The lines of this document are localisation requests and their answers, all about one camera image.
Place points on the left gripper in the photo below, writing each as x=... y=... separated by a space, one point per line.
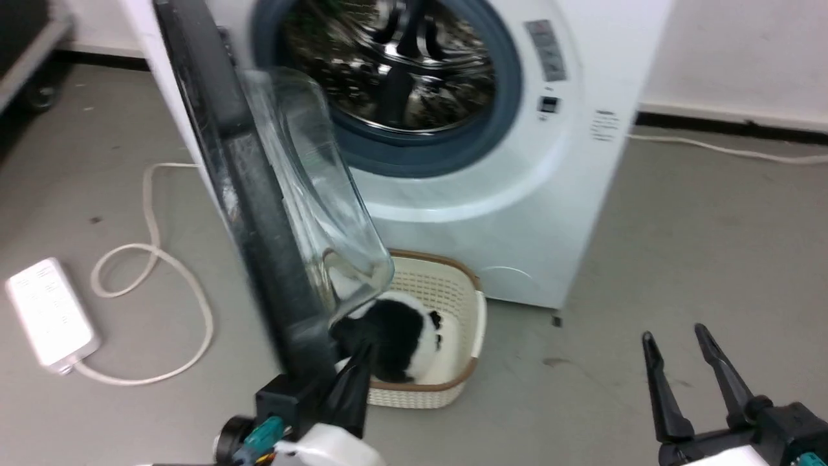
x=284 y=404

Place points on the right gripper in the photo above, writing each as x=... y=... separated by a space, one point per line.
x=783 y=433

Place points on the white power strip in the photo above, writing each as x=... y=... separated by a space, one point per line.
x=50 y=314

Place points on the cream plastic laundry basket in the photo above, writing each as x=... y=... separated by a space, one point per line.
x=446 y=285

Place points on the black and white panda plush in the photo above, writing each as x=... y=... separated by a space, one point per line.
x=398 y=336

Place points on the white front-load washing machine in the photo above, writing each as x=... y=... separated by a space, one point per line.
x=517 y=213

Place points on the dark wheeled cart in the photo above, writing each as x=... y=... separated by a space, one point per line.
x=26 y=45

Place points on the steel washing machine drum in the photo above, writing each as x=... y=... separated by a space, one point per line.
x=401 y=65

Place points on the washing machine door glass bowl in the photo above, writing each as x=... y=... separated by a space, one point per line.
x=259 y=194

